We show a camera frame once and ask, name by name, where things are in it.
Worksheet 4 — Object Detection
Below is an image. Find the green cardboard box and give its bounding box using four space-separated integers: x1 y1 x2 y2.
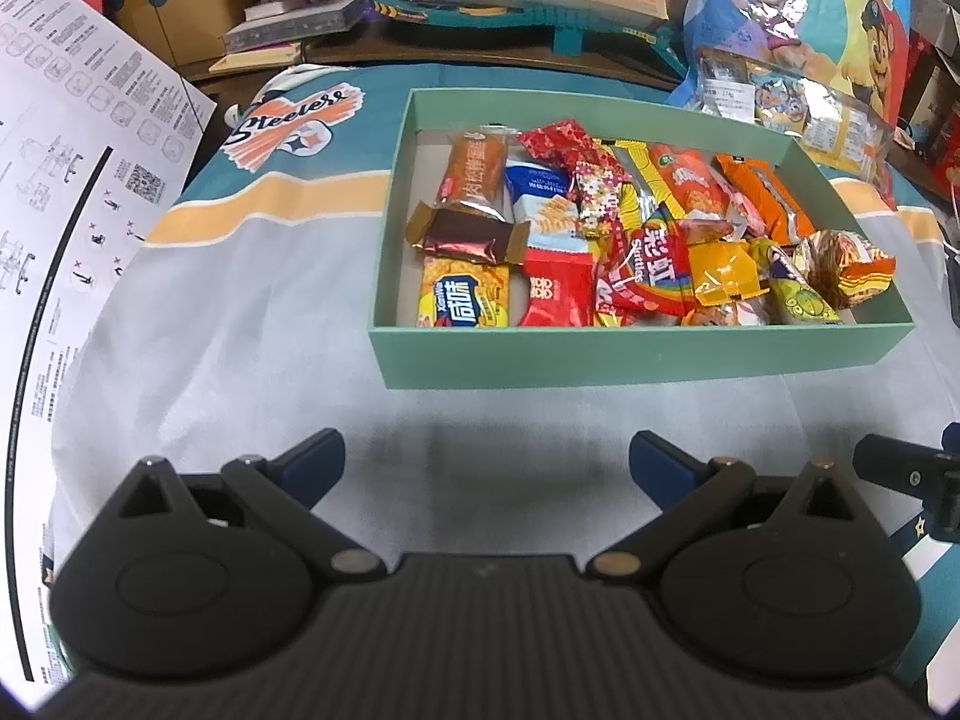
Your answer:
366 88 917 391

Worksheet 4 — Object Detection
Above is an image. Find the brown chocolate bar packet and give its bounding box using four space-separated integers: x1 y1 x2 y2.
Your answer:
405 201 533 267

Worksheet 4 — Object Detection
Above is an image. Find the red packet white round print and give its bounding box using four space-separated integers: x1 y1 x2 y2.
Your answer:
516 247 597 329

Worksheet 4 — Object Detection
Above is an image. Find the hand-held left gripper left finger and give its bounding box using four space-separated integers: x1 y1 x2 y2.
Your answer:
94 427 385 582

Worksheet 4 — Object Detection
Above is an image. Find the noodle-print snack packet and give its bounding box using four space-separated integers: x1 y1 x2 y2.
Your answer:
795 229 899 310

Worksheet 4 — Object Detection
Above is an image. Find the flat beige box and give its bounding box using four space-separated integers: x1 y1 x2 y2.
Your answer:
208 41 305 76

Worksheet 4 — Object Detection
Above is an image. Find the teal printed blanket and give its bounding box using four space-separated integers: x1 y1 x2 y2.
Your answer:
41 60 960 691

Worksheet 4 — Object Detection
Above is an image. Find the orange cake stick packet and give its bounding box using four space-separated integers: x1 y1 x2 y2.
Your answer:
435 126 518 211

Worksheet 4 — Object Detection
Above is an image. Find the red sparkly candy packet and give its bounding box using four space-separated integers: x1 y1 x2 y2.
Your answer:
517 118 601 166

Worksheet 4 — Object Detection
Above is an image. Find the yellow-green snack packet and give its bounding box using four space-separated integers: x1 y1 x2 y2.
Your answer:
750 236 845 325

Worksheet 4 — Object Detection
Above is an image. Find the small floral candy packet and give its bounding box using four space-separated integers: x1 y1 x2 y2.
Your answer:
566 161 635 241

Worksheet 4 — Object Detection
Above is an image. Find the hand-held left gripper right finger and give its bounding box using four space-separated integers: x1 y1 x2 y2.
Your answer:
585 431 875 582

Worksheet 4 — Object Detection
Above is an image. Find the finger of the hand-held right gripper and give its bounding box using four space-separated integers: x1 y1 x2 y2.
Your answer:
853 420 960 533

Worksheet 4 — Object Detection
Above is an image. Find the white instruction sheet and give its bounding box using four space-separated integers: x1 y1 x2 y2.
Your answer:
0 0 218 683

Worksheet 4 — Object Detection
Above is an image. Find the teal toy track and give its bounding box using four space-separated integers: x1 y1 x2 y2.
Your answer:
366 0 691 80

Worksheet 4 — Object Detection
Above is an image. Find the blue white cracker packet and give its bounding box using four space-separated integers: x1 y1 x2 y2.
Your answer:
504 157 593 256

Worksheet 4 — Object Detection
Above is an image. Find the yellow candy packet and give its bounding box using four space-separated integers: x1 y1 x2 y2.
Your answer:
686 236 773 308

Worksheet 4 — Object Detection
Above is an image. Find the large cartoon snack bag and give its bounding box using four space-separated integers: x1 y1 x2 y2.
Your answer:
667 0 916 211

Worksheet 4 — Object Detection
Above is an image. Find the orange-red snack packet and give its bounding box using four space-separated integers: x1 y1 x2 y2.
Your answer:
649 142 732 222

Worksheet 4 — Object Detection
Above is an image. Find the yellow striped packet silver seam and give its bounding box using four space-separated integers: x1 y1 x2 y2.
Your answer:
611 139 661 230

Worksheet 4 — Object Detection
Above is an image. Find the red candy packet white lettering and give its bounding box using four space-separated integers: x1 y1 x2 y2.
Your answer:
592 206 740 323

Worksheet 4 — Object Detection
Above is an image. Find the yellow biscuit packet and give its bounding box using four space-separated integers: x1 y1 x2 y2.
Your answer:
416 255 511 329

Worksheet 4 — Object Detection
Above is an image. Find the orange packet silver seam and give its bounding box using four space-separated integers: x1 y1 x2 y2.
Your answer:
712 154 818 245

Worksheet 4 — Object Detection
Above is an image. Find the grey clear plastic box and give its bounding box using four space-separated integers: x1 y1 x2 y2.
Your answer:
223 0 368 53

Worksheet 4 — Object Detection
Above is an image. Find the cardboard box blue bear print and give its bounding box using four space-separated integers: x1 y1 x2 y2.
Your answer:
105 0 248 68

